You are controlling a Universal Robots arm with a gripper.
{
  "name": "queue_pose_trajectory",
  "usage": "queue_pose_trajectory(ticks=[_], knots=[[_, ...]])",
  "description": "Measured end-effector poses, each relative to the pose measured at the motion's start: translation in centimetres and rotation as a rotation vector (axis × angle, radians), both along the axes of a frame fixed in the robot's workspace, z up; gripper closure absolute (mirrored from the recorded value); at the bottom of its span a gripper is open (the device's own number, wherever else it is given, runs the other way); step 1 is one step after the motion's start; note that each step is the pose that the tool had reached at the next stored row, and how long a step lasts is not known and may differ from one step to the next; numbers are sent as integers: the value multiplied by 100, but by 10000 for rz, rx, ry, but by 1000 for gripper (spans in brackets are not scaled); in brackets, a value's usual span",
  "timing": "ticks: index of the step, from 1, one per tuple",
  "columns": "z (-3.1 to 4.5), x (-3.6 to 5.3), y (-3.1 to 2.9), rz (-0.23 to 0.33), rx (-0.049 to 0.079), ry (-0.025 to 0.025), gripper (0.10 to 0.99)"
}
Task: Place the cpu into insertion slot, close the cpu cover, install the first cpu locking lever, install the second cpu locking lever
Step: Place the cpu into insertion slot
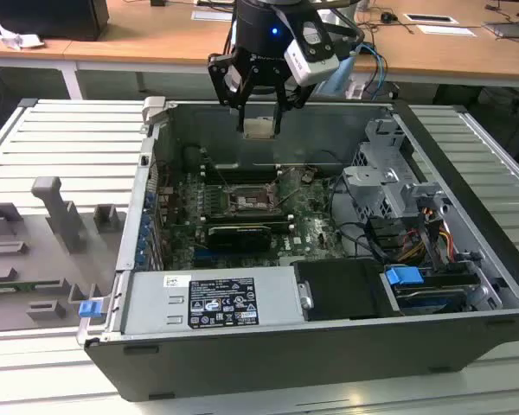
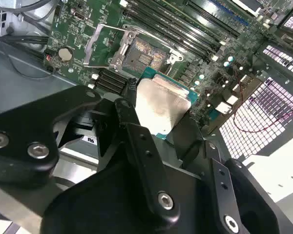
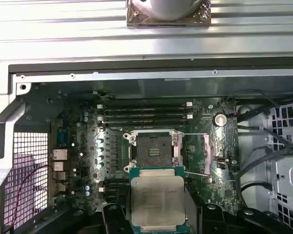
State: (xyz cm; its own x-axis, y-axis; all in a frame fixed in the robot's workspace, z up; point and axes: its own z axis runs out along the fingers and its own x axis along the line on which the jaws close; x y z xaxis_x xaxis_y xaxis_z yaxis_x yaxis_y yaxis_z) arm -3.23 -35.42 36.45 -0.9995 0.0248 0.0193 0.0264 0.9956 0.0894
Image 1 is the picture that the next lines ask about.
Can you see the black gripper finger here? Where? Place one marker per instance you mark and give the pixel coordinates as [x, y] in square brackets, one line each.
[229, 82]
[280, 104]

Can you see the silver CPU plate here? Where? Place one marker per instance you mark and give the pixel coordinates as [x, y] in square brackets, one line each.
[259, 128]

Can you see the CPU socket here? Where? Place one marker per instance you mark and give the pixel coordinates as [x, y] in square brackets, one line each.
[248, 201]

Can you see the wooden desk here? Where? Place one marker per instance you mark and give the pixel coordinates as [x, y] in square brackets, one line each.
[155, 39]
[21, 54]

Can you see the metal disk bay cage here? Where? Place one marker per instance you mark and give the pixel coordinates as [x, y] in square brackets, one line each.
[372, 181]

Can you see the black RAM stick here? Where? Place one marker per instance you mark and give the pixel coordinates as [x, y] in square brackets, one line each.
[246, 219]

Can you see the black computer mouse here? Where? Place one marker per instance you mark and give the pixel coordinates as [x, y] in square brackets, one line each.
[388, 17]

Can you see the green motherboard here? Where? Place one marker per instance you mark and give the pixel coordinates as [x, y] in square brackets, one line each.
[311, 233]

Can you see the black graphics card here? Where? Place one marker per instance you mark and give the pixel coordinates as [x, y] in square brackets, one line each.
[238, 240]

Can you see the silver shroud latch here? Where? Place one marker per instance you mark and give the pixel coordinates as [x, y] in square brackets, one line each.
[305, 295]

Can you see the black box on desk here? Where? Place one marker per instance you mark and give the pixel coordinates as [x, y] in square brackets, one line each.
[43, 17]

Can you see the blue disk carrier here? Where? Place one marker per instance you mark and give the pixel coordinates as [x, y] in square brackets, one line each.
[402, 276]

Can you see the crumpled white paper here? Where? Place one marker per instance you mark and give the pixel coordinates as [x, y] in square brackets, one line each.
[17, 38]

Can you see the grey power supply unit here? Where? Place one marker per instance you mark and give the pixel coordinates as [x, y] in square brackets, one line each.
[155, 302]

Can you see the grey parts rack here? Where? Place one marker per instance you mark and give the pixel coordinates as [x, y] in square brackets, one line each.
[34, 242]

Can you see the blue case latch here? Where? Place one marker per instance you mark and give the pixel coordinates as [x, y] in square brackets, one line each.
[90, 309]

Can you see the black open PC case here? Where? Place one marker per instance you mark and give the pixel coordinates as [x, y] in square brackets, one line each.
[242, 367]

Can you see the green RAM stick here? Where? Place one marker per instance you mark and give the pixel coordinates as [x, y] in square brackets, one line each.
[8, 286]

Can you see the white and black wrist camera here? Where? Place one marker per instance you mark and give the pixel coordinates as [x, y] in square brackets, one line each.
[311, 52]

